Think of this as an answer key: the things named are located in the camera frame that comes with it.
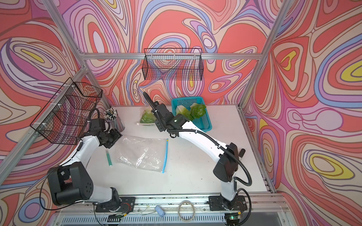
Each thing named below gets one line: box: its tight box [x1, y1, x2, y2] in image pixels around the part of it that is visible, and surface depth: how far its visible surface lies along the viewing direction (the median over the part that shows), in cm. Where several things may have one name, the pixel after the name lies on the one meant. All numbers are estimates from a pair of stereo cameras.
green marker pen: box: [105, 148, 113, 167], surface depth 92 cm
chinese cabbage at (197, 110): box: [190, 102, 207, 120], surface depth 106 cm
